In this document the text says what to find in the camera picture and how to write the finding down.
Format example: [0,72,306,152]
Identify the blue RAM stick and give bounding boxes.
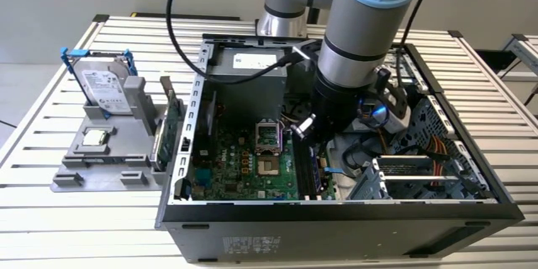
[309,144,326,190]

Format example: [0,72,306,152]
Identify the black RAM slot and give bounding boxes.
[293,138,306,201]
[304,141,320,201]
[297,139,313,201]

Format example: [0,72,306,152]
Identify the green RAM stick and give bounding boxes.
[82,155,127,164]

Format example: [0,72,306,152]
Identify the metal CPU socket cover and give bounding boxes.
[256,118,282,156]

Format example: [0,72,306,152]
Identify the grey power supply unit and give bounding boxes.
[209,47,296,118]

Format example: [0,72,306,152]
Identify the CPU socket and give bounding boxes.
[257,156,284,178]

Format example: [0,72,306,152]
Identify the grey metal disk bay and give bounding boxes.
[348,154,468,201]

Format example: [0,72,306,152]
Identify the green motherboard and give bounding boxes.
[188,117,340,202]

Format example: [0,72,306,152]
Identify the black CPU fan shroud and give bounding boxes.
[197,91,221,169]

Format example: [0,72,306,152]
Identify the blue VGA port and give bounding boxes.
[194,170,213,186]

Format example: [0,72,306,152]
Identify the green graphics card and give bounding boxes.
[151,75,189,172]

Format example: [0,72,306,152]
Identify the black and grey PC case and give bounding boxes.
[155,32,527,263]

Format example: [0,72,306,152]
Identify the hard disk in blue carrier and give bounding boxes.
[58,47,138,115]

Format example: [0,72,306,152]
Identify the grey parts rack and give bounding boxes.
[50,75,186,193]

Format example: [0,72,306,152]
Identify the silver CPU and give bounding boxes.
[82,129,113,147]

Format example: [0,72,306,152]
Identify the silver bracket wrist camera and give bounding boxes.
[290,113,317,140]

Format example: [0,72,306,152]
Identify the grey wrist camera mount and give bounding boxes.
[369,67,413,134]

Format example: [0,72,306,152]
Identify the orange disk power wires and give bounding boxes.
[422,135,453,190]

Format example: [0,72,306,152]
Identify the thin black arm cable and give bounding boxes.
[401,0,441,45]

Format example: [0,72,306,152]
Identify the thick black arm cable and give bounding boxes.
[166,0,304,86]

